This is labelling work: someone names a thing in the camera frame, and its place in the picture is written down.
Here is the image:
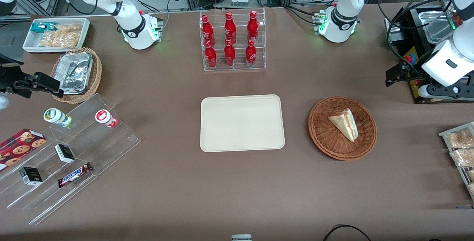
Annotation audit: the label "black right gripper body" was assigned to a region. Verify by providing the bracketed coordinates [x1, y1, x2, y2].
[0, 53, 24, 86]

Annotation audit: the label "triangle sandwich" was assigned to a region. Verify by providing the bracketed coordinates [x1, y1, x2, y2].
[328, 108, 359, 143]

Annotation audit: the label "small light wicker basket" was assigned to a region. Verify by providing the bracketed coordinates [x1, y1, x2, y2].
[50, 47, 103, 104]

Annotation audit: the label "round brown wicker basket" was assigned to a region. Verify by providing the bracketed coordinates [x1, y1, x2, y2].
[308, 96, 377, 161]

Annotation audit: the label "beige plastic serving tray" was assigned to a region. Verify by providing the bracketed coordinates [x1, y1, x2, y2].
[200, 94, 286, 153]

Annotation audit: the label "stacked foil trays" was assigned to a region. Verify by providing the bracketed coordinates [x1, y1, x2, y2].
[59, 51, 94, 95]

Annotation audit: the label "white rectangular snack bin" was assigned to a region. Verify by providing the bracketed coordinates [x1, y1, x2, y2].
[22, 17, 91, 54]

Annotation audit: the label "green lid yogurt cup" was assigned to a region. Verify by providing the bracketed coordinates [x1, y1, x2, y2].
[43, 108, 73, 128]

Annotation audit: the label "steel food pan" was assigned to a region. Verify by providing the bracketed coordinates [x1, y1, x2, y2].
[418, 11, 455, 44]

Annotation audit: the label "clear bag of chips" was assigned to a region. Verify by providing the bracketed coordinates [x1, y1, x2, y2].
[39, 24, 83, 48]

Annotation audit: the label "black food warmer machine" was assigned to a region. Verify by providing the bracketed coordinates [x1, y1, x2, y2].
[384, 6, 474, 104]

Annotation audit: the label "teal snack packet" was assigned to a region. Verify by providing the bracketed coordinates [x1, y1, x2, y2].
[30, 22, 58, 34]

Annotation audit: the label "red cookie box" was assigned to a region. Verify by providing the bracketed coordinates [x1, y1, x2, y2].
[0, 128, 47, 172]

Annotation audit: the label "red lid yogurt cup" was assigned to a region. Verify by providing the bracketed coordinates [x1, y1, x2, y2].
[95, 109, 119, 128]

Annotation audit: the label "small black box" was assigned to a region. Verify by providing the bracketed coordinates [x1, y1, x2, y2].
[19, 167, 43, 186]
[54, 144, 76, 164]

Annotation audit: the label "clear acrylic stepped shelf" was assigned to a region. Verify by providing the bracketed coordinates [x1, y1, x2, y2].
[0, 93, 141, 226]

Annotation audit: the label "clear bag of pastry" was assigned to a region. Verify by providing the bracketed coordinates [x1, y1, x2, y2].
[445, 128, 474, 149]
[449, 148, 474, 168]

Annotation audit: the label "Snickers chocolate bar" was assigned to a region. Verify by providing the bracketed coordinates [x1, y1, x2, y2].
[57, 162, 93, 188]

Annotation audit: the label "red soda bottle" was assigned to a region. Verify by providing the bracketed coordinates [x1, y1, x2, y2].
[245, 40, 257, 68]
[224, 39, 236, 67]
[201, 14, 216, 46]
[247, 10, 259, 42]
[204, 40, 218, 68]
[224, 12, 237, 44]

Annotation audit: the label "clear acrylic bottle rack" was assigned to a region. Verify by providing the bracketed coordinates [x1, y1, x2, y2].
[199, 8, 266, 72]

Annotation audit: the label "metal wire tray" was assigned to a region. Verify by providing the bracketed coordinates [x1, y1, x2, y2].
[438, 121, 474, 201]

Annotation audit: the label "black cable loop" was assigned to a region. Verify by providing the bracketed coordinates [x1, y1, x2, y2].
[323, 225, 372, 241]

